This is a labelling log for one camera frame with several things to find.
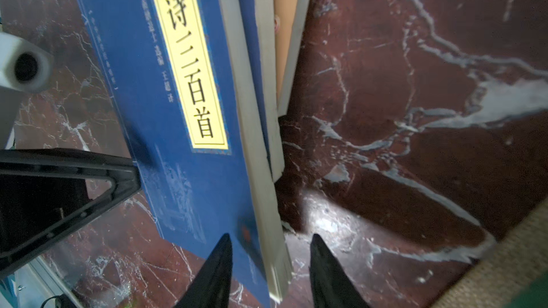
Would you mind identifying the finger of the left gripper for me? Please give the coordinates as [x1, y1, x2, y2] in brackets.
[1, 148, 141, 278]

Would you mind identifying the blue book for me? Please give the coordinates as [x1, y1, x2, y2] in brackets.
[77, 0, 292, 306]
[239, 0, 285, 181]

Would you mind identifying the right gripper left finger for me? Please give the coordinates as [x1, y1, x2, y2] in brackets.
[174, 233, 233, 308]

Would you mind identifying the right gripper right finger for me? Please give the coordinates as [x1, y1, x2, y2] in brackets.
[310, 234, 370, 307]

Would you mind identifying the brown cover book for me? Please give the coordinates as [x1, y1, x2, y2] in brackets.
[274, 0, 310, 117]

